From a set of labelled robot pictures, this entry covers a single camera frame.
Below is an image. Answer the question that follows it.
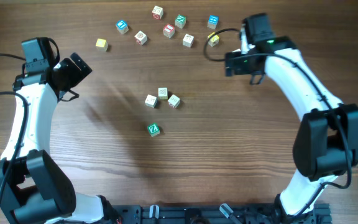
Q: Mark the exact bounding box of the plain wooden block blue side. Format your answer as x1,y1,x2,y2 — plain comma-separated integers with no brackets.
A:
145,95,157,108

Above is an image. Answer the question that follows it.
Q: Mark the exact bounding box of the wooden block yellow side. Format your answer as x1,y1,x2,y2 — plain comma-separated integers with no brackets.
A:
158,87,168,100

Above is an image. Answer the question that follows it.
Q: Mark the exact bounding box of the green z block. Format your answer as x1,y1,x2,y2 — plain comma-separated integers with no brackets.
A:
175,14,186,29
147,123,160,137

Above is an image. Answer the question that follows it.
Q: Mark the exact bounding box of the wooden block red triangle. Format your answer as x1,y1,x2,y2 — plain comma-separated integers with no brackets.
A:
168,95,181,109

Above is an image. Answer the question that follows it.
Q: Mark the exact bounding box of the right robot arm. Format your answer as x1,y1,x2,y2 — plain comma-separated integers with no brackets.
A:
224,13,358,222

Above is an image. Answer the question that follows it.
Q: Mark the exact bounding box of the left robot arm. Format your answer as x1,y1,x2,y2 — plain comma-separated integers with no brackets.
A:
0,37,123,223

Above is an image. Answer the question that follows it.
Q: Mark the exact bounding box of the yellow block right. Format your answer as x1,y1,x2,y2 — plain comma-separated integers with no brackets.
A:
208,32,219,47

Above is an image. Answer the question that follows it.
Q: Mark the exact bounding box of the blue block right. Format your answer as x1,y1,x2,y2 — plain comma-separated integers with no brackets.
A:
207,15,219,29

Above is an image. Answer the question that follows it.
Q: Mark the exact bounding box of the yellow block left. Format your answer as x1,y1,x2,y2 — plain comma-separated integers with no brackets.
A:
95,39,109,52

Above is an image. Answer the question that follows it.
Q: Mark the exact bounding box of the wooden block airplane drawing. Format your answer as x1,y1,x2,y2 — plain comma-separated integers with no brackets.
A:
183,34,194,48

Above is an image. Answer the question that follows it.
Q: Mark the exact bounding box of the blue block left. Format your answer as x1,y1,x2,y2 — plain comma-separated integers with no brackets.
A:
116,20,129,34

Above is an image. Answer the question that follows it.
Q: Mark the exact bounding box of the wooden block red drawing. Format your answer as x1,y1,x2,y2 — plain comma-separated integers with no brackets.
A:
134,30,148,45

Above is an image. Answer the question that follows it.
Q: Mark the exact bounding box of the red I block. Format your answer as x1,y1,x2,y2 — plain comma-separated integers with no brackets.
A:
163,24,175,39

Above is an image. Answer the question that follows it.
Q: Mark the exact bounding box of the red-edged wooden block top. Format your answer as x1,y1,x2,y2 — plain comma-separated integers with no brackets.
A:
152,6,163,20

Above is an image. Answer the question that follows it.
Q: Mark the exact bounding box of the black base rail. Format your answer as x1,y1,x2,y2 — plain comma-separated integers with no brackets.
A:
104,202,333,224

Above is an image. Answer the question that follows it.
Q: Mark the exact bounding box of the right black cable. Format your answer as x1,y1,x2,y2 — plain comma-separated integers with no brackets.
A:
203,27,353,218

